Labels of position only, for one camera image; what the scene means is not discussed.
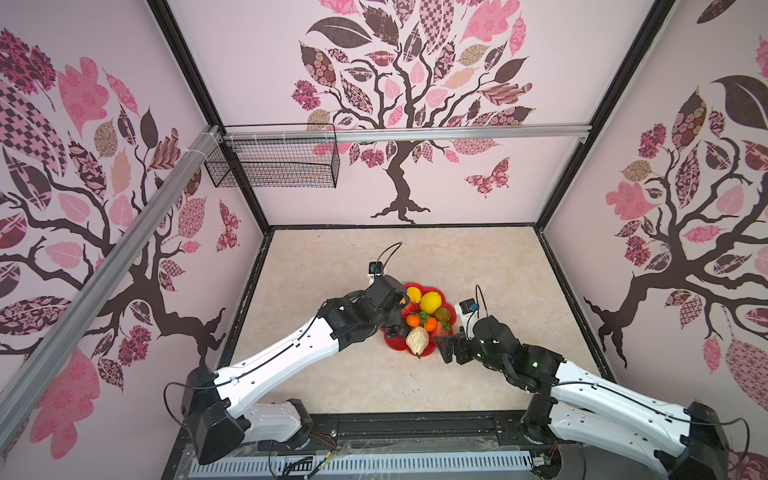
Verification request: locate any red strawberry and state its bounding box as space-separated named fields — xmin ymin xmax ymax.
xmin=434 ymin=322 xmax=453 ymax=337

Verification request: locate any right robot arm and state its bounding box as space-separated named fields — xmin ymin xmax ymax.
xmin=434 ymin=316 xmax=741 ymax=479

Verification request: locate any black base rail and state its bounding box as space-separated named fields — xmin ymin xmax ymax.
xmin=161 ymin=406 xmax=682 ymax=480

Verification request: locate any aluminium rail back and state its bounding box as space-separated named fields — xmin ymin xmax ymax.
xmin=224 ymin=124 xmax=592 ymax=143

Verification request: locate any red flower-shaped bowl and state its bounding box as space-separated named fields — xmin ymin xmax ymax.
xmin=382 ymin=283 xmax=457 ymax=358

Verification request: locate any cream white pear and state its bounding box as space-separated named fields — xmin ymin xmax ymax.
xmin=405 ymin=326 xmax=431 ymax=356

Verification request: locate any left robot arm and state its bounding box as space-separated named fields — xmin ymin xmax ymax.
xmin=180 ymin=274 xmax=409 ymax=465

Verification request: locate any brown green fig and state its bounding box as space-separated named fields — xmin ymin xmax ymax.
xmin=432 ymin=307 xmax=452 ymax=323

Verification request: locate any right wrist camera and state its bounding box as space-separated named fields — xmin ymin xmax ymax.
xmin=454 ymin=298 xmax=479 ymax=339

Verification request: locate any black wire basket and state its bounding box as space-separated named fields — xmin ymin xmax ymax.
xmin=204 ymin=122 xmax=341 ymax=189

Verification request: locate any yellow lemon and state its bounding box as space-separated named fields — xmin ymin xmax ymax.
xmin=419 ymin=291 xmax=443 ymax=315

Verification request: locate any small yellow fruit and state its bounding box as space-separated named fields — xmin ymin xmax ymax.
xmin=407 ymin=286 xmax=422 ymax=304

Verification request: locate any white cable duct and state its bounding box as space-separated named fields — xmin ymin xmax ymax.
xmin=187 ymin=451 xmax=534 ymax=479

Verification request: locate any aluminium rail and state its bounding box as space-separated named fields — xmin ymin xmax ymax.
xmin=224 ymin=124 xmax=592 ymax=143
xmin=1 ymin=125 xmax=221 ymax=448

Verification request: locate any aluminium rail left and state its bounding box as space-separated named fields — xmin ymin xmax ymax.
xmin=1 ymin=125 xmax=221 ymax=448

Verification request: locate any orange tangerine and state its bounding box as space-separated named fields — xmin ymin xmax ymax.
xmin=406 ymin=315 xmax=421 ymax=328
xmin=423 ymin=317 xmax=439 ymax=332

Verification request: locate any dark grape bunch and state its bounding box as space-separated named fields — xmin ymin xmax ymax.
xmin=392 ymin=324 xmax=412 ymax=339

